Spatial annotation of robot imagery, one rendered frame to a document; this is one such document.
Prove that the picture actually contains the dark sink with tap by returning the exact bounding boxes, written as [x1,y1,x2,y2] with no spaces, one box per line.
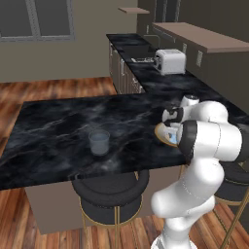
[120,33,162,64]

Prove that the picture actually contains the dark base cupboard run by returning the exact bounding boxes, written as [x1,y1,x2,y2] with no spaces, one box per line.
[108,39,146,95]

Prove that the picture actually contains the beige island base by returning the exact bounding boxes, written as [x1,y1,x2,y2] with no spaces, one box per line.
[24,164,183,235]

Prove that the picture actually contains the tan ice bowl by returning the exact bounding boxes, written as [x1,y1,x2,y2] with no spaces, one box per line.
[154,122,181,149]

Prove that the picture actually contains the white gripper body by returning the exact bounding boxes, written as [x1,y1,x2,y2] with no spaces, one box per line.
[160,107,179,128]

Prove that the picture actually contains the brown raised counter wall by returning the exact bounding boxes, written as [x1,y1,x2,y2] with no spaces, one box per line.
[151,21,249,115]

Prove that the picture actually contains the grey framed window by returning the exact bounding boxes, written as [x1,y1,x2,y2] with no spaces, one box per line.
[0,0,77,43]

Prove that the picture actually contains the clear glass of water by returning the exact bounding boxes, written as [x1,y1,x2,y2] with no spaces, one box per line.
[88,128,111,157]

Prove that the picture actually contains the white toaster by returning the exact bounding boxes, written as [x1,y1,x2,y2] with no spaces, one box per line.
[153,48,188,77]

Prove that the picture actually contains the pale blue ice cube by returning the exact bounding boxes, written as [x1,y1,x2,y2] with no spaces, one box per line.
[166,130,179,145]

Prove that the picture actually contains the black stool with gold legs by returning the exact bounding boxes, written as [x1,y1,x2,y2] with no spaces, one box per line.
[212,160,249,249]
[71,168,151,249]

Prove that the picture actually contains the brown wall shelf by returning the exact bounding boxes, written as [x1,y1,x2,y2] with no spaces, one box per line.
[118,6,151,16]

